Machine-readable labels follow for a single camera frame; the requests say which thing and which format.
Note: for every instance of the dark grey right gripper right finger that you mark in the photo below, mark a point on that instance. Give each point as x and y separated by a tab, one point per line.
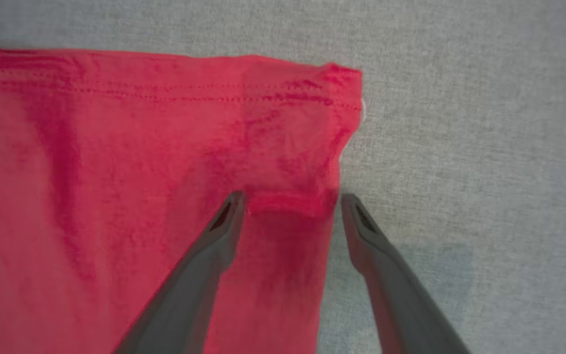
401	305

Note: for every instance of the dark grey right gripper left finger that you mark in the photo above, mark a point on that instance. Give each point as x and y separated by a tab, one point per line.
189	285

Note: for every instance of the red t-shirt with white stripes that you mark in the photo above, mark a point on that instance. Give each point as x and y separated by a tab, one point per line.
116	172

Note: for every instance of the grey fabric sofa seat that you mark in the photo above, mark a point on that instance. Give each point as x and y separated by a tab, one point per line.
460	123

